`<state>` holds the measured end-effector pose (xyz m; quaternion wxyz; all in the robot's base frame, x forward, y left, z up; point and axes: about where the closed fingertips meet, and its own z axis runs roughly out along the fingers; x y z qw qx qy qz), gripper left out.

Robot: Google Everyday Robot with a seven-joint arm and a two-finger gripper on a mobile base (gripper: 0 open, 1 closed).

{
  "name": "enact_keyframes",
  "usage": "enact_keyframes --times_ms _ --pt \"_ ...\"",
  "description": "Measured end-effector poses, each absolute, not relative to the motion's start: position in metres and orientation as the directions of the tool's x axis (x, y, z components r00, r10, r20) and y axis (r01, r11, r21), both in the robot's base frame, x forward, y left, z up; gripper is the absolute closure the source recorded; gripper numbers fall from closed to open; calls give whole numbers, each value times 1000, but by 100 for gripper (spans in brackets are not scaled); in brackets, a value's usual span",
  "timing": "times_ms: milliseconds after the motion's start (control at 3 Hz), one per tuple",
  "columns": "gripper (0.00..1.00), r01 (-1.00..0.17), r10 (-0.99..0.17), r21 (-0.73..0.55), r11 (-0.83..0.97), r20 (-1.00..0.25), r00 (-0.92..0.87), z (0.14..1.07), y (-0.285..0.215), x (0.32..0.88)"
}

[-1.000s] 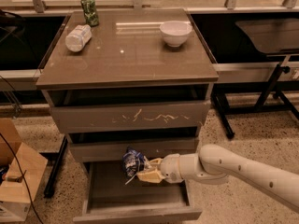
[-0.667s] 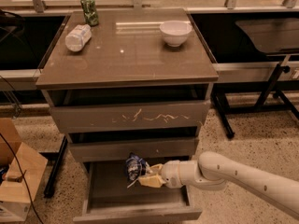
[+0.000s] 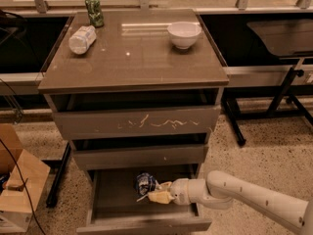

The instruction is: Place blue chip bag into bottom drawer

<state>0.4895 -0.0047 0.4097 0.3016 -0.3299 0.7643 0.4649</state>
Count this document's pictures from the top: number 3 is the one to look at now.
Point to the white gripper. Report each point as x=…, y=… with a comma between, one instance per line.
x=180, y=189

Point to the blue chip bag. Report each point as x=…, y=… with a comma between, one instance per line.
x=144, y=184

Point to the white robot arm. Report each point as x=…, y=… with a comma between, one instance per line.
x=219, y=189

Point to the grey middle drawer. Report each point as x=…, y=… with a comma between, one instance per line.
x=137, y=157

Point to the open bottom drawer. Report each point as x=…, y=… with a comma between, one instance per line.
x=116, y=209

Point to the scratched top drawer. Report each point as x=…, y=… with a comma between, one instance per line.
x=136, y=122

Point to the grey drawer cabinet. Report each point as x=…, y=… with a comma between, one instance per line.
x=133, y=65

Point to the black table leg right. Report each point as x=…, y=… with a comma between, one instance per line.
x=232, y=110

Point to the black table leg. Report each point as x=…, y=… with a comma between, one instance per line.
x=232, y=110
x=60, y=167

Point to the black table leg left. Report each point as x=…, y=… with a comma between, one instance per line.
x=60, y=167

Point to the cardboard box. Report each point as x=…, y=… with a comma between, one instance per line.
x=23, y=177

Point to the white bowl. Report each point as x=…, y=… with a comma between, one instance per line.
x=183, y=34

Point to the clear plastic bottle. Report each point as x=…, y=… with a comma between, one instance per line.
x=80, y=42

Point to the grey side table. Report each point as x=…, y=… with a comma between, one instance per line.
x=287, y=39

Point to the green soda can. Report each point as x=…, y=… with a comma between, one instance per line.
x=94, y=12

